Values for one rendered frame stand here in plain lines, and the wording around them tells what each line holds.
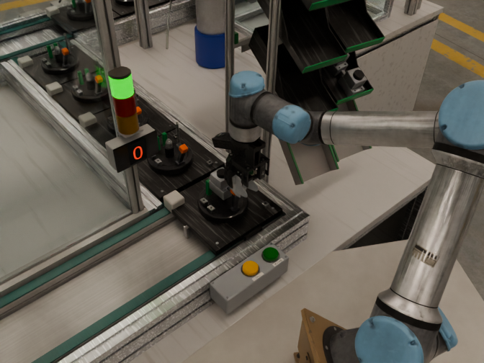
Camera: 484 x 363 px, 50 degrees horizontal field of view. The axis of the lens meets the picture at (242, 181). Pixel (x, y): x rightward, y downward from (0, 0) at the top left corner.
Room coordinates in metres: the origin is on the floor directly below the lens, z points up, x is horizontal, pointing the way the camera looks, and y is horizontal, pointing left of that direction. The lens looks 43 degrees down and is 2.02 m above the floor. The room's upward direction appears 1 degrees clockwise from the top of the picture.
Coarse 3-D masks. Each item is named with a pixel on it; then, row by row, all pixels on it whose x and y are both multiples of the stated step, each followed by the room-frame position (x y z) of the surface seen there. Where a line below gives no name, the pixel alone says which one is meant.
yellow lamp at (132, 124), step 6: (120, 120) 0.98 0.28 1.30; (126, 120) 0.98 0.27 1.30; (132, 120) 0.99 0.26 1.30; (120, 126) 0.98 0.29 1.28; (126, 126) 0.98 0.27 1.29; (132, 126) 0.98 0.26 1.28; (138, 126) 1.00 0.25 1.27; (120, 132) 0.98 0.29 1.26; (126, 132) 0.98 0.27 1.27; (132, 132) 0.98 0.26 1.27
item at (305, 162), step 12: (288, 144) 1.16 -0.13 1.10; (300, 144) 1.20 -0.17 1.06; (288, 156) 1.15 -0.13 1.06; (300, 156) 1.18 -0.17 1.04; (312, 156) 1.19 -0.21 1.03; (324, 156) 1.20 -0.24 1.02; (300, 168) 1.15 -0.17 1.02; (312, 168) 1.16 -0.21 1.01; (324, 168) 1.17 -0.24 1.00; (336, 168) 1.15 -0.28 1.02; (300, 180) 1.09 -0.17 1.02
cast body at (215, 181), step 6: (222, 168) 1.07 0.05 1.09; (210, 174) 1.04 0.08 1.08; (216, 174) 1.04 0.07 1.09; (222, 174) 1.03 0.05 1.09; (210, 180) 1.04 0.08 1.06; (216, 180) 1.03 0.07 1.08; (222, 180) 1.02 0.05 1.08; (210, 186) 1.05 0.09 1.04; (216, 186) 1.03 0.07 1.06; (222, 186) 1.02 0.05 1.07; (228, 186) 1.03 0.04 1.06; (216, 192) 1.03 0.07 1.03; (222, 192) 1.01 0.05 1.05; (228, 192) 1.02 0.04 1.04; (222, 198) 1.01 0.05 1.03
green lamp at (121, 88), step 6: (126, 78) 0.99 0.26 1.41; (114, 84) 0.98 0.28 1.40; (120, 84) 0.98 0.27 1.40; (126, 84) 0.99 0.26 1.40; (132, 84) 1.00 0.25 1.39; (114, 90) 0.98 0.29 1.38; (120, 90) 0.98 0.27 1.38; (126, 90) 0.98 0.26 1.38; (132, 90) 1.00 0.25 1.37; (114, 96) 0.99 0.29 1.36; (120, 96) 0.98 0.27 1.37; (126, 96) 0.98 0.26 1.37
